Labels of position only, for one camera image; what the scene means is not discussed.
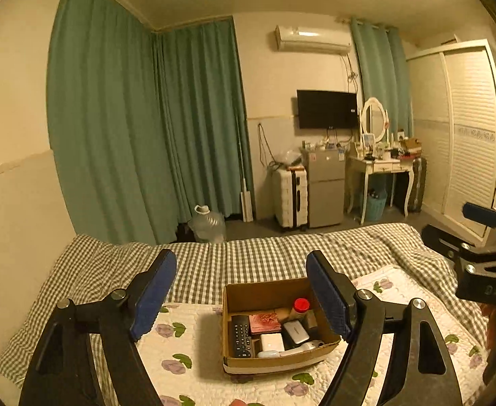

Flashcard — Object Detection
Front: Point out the black wall television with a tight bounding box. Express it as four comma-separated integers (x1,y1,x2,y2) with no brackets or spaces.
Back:
297,90,359,129

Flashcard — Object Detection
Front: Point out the grey checkered bedsheet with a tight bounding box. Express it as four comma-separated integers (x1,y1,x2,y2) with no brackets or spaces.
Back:
0,223,487,386

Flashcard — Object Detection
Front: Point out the white floral quilt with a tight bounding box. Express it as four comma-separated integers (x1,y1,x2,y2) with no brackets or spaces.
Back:
136,266,488,405

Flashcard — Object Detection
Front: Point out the oval white vanity mirror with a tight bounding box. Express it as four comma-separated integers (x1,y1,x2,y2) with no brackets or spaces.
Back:
360,97,390,143

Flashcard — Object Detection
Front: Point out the white suitcase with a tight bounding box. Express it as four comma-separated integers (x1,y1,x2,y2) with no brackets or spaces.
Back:
272,167,308,229

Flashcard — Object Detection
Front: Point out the white mop stick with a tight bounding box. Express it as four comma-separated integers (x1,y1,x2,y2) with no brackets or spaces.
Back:
235,118,253,223

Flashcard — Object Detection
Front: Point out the green curtain left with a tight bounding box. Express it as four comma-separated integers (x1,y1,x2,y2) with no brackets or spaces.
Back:
47,0,253,245

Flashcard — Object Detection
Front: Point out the white square charger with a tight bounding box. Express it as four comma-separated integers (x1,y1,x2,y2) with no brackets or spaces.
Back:
260,333,284,352

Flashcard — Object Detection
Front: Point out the white cylindrical bottle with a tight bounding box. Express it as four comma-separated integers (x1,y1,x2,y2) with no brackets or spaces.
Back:
279,340,324,357

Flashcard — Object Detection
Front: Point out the green curtain right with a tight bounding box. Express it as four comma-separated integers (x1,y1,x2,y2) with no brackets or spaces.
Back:
350,18,413,136

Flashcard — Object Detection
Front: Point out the pink wallet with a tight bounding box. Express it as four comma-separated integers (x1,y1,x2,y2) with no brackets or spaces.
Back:
248,312,282,335

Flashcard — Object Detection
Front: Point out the white dressing table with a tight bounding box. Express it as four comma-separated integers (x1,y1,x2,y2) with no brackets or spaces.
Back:
346,156,414,225

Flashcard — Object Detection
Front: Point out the clear water jug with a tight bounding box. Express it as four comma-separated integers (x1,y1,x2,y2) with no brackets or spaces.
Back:
188,204,226,244

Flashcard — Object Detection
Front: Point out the brown cardboard box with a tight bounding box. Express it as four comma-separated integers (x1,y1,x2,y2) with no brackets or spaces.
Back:
222,278,341,375

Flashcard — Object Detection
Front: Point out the white air conditioner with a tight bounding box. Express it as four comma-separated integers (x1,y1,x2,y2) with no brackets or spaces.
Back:
275,26,352,55

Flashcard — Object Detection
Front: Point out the grey mini fridge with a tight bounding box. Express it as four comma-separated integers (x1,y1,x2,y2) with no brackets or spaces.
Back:
302,150,345,228

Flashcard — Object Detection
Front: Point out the green curtain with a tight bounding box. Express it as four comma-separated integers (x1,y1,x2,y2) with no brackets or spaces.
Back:
47,0,253,245
350,18,413,136

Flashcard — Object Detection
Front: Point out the dark suitcase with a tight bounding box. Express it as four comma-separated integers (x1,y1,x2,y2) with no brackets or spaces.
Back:
408,157,428,213

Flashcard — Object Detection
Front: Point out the light blue earbuds case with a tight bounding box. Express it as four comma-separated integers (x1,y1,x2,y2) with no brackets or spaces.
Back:
257,350,280,358

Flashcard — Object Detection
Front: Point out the black power adapter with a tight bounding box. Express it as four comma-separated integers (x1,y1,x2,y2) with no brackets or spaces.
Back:
283,321,309,348

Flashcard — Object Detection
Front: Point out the red cap bottle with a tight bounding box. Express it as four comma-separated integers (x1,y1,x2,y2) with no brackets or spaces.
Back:
288,297,311,321

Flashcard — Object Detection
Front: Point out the white louvered wardrobe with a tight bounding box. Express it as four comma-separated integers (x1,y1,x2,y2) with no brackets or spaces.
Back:
407,40,496,246

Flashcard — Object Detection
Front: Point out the white plug charger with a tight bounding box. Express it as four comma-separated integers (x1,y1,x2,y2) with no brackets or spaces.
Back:
283,320,309,345

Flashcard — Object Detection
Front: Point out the blue waste basket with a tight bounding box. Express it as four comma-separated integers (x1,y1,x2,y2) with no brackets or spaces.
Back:
364,189,387,222

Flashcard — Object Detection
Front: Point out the black remote control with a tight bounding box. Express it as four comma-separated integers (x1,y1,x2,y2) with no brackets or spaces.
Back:
230,314,253,358

